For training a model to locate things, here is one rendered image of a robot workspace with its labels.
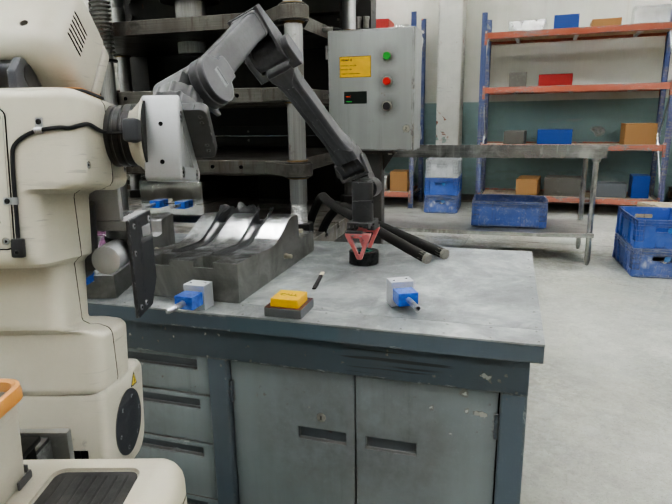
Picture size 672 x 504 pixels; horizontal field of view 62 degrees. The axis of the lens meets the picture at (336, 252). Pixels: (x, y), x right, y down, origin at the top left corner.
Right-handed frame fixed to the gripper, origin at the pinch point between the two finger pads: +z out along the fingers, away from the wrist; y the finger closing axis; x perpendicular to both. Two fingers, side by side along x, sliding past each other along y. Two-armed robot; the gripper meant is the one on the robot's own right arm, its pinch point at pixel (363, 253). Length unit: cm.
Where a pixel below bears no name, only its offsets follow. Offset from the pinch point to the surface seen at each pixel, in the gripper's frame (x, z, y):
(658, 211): -152, 37, 354
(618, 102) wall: -159, -56, 620
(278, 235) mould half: 18.3, -7.1, -15.1
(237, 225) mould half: 31.2, -8.8, -12.3
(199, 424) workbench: 30, 34, -39
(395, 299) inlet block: -15.8, 1.4, -34.9
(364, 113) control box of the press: 11, -38, 47
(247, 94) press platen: 51, -46, 40
